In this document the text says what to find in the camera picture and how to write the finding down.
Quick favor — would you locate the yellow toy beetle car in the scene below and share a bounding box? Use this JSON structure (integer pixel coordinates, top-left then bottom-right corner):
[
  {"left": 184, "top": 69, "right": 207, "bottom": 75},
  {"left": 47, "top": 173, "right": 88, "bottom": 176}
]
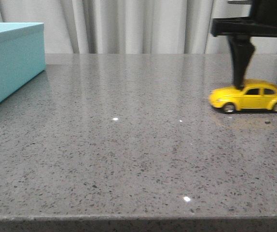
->
[{"left": 208, "top": 79, "right": 277, "bottom": 114}]

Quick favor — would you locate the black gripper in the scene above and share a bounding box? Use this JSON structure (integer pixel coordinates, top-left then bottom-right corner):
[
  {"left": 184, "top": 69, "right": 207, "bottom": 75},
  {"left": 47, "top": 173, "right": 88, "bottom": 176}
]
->
[{"left": 211, "top": 0, "right": 277, "bottom": 89}]

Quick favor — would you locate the light blue storage box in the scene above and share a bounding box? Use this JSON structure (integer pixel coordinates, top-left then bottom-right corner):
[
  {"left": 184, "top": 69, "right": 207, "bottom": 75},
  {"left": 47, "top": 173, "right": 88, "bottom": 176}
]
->
[{"left": 0, "top": 22, "right": 46, "bottom": 102}]

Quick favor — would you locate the white pleated curtain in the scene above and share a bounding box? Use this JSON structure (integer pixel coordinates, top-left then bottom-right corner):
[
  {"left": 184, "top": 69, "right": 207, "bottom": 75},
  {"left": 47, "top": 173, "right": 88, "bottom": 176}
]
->
[{"left": 0, "top": 0, "right": 277, "bottom": 55}]

